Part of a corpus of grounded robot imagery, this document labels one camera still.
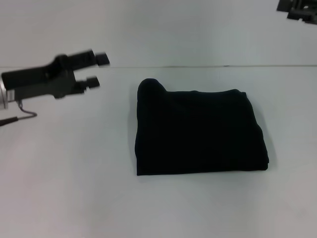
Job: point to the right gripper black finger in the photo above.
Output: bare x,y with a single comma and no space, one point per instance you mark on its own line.
284,5
301,16

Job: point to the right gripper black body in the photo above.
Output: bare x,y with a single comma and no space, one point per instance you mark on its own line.
307,5

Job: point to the black t-shirt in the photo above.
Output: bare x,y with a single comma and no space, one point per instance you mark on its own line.
198,131

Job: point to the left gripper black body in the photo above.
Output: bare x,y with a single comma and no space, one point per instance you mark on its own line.
37,79

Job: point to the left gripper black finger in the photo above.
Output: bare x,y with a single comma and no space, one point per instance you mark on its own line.
89,83
94,58

